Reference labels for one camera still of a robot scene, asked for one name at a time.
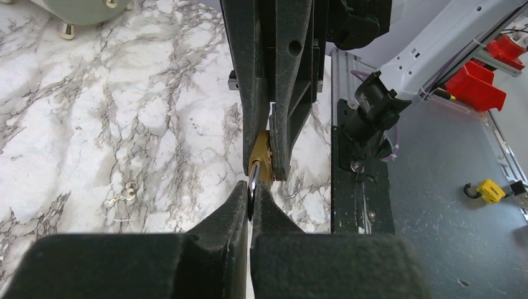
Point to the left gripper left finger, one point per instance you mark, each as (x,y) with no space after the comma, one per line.
(208,261)

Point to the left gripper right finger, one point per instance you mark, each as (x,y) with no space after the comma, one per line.
(286,262)

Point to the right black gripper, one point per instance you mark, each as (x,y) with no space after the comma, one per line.
(277,50)

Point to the brass padlock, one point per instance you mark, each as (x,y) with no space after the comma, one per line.
(288,191)
(259,168)

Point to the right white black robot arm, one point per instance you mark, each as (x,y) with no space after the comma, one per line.
(391,88)

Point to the small silver key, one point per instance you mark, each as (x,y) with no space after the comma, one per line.
(129,193)

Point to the cream cylinder with coloured face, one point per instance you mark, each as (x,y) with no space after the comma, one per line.
(83,12)

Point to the red storage bin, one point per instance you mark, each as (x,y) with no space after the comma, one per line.
(473,86)

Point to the yellow black connector plug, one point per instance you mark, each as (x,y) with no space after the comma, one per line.
(487,190)

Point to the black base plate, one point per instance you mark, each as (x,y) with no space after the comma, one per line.
(360,199)

